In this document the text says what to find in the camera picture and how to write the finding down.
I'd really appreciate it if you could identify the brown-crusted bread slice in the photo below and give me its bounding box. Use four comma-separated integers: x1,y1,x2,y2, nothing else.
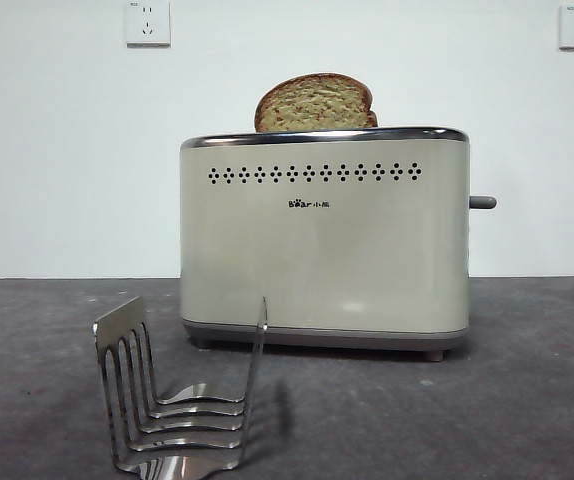
253,72,379,134

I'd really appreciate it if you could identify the cream toaster with chrome top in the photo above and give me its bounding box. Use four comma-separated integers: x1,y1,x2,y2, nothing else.
179,126,472,363

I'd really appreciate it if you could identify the shiny steel toast rack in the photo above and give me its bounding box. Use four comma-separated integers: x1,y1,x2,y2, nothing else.
91,295,270,480

